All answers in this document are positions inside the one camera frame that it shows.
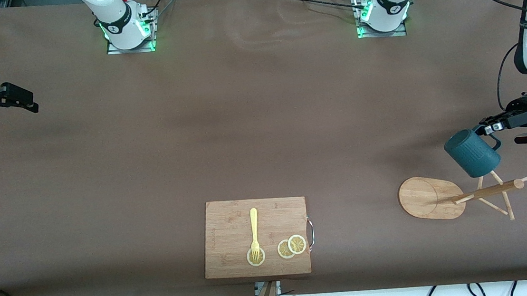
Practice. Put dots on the teal ribbed cup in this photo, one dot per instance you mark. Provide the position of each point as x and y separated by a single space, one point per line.
471 153

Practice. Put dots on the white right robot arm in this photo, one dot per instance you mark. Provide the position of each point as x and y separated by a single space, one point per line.
113 13

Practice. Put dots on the wooden cup rack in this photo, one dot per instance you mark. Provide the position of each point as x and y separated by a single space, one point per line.
425 198

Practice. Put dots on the lemon slice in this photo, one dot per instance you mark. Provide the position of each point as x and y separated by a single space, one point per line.
250 261
297 243
283 251

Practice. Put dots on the bamboo cutting board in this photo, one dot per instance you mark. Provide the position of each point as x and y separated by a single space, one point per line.
228 232

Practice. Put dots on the yellow plastic fork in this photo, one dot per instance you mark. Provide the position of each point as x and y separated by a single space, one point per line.
254 225

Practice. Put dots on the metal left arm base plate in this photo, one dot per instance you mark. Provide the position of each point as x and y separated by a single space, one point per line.
401 32

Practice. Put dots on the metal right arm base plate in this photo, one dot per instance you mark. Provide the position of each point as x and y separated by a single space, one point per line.
152 47

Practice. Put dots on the metal post bracket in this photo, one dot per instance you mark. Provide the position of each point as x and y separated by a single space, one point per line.
258 287

